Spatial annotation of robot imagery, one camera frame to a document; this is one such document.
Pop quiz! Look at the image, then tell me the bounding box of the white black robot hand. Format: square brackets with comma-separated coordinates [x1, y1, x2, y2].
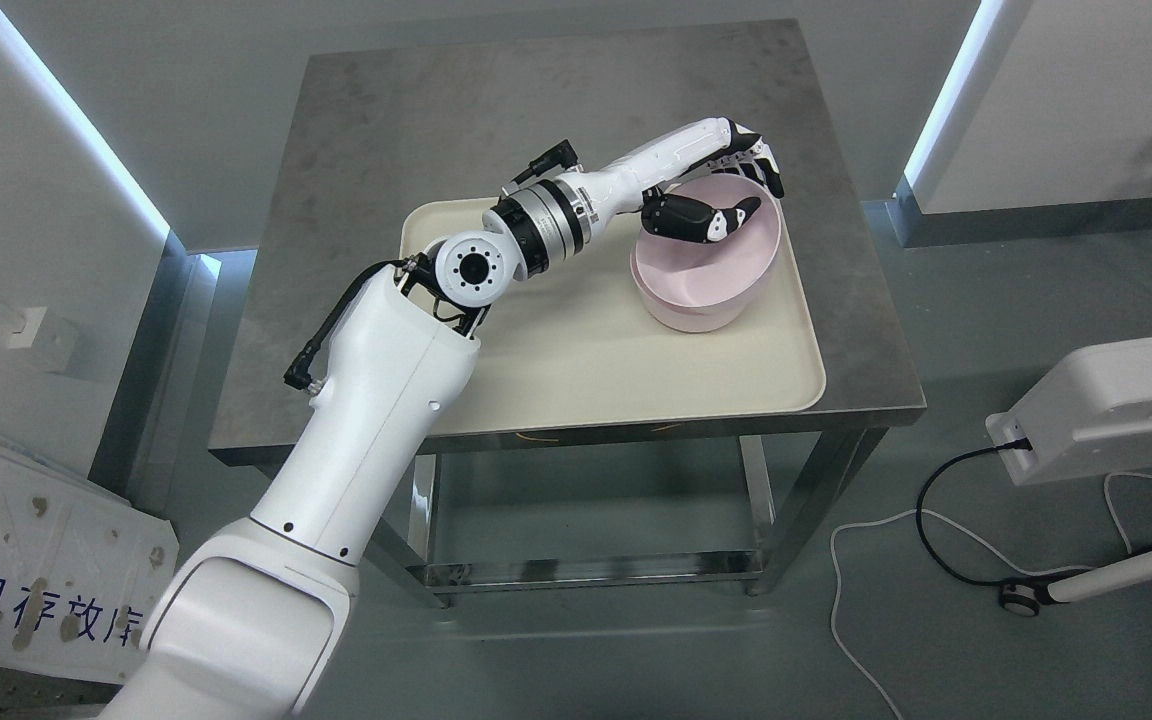
[582, 118, 785, 243]

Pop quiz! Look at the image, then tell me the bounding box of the pink bowl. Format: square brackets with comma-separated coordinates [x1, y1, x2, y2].
[631, 173, 783, 314]
[628, 259, 767, 333]

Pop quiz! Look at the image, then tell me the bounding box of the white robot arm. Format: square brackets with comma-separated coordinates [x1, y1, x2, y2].
[101, 143, 643, 719]

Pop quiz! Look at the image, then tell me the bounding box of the cream plastic tray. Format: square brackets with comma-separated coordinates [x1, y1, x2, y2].
[430, 214, 827, 439]

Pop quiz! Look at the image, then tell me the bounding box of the steel table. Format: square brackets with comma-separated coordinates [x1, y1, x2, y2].
[209, 18, 925, 606]

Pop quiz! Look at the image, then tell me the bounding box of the white machine with warning label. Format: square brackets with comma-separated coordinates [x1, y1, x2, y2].
[984, 338, 1152, 486]

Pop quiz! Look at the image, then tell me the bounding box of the white wheeled stand leg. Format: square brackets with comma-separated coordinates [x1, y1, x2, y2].
[996, 550, 1152, 617]

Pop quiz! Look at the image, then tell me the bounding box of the white signboard blue text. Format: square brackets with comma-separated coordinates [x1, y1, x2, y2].
[0, 445, 179, 684]

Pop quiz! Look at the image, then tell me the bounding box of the black power cable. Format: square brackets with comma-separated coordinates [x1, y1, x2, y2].
[915, 440, 1097, 588]

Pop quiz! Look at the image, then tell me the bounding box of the white wall socket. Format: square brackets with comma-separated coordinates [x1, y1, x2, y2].
[6, 306, 79, 374]

